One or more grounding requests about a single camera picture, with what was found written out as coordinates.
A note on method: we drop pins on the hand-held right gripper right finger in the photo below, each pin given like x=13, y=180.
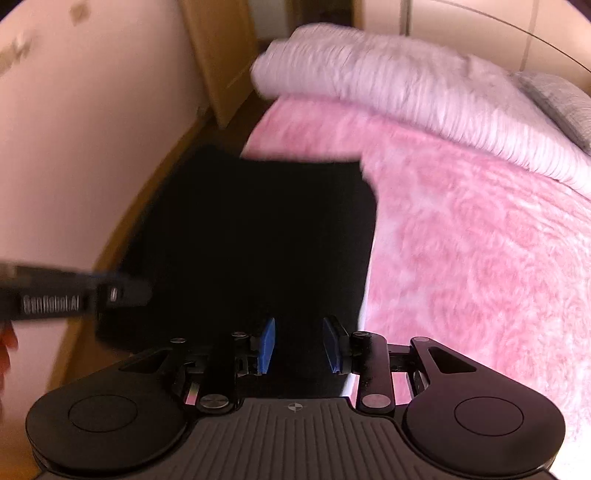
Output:
x=331, y=346

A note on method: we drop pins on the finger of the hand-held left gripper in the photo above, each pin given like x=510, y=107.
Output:
x=129, y=290

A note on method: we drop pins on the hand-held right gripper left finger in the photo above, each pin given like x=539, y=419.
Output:
x=268, y=346

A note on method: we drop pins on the black garment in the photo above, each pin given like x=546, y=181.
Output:
x=254, y=230

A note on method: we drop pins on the person's left hand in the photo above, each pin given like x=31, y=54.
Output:
x=7, y=341

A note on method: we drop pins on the pink floral fleece blanket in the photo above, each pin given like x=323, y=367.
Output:
x=461, y=277

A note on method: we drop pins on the wooden door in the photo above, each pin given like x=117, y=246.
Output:
x=217, y=55

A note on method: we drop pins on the striped pale duvet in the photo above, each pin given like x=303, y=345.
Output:
x=392, y=83

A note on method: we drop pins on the grey checked pillow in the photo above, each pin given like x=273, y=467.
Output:
x=563, y=101

